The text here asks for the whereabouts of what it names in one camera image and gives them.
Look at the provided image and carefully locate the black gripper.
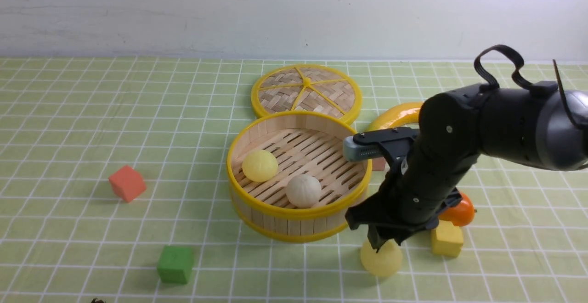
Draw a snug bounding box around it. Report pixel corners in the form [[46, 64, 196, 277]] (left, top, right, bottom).
[[345, 151, 479, 251]]

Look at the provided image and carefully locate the yellow bun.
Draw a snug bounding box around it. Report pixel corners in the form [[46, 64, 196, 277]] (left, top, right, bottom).
[[360, 240, 403, 278], [242, 150, 278, 182]]

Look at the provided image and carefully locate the white bun front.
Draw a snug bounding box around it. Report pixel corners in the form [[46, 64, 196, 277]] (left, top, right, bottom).
[[285, 174, 322, 208]]

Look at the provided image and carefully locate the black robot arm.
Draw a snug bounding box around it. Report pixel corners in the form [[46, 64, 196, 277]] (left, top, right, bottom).
[[344, 82, 588, 249]]

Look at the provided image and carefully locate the bamboo steamer tray yellow rim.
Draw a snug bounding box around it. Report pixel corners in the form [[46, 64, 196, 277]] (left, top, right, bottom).
[[226, 111, 373, 243]]

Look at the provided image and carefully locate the woven bamboo steamer lid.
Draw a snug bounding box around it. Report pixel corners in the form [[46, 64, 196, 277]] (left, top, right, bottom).
[[250, 64, 362, 124]]

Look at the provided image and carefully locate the yellow foam cube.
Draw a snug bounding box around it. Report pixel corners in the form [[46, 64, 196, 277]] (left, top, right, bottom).
[[430, 220, 464, 258]]

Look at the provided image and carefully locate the pink foam cube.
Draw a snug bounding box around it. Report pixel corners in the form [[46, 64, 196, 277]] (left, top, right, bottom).
[[372, 157, 387, 171]]

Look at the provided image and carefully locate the orange plastic mango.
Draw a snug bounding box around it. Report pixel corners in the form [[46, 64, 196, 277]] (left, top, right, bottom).
[[439, 191, 477, 226]]

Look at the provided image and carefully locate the yellow plastic banana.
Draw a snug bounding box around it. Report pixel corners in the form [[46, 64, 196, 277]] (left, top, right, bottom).
[[365, 102, 424, 132]]

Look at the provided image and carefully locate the green foam cube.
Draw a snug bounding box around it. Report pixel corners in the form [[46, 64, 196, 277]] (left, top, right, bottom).
[[156, 245, 194, 285]]

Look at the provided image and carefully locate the red foam cube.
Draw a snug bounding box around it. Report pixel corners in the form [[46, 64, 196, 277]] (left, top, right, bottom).
[[108, 165, 147, 203]]

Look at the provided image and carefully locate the green checkered tablecloth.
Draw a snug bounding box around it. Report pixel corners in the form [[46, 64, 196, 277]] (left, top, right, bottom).
[[0, 57, 588, 303]]

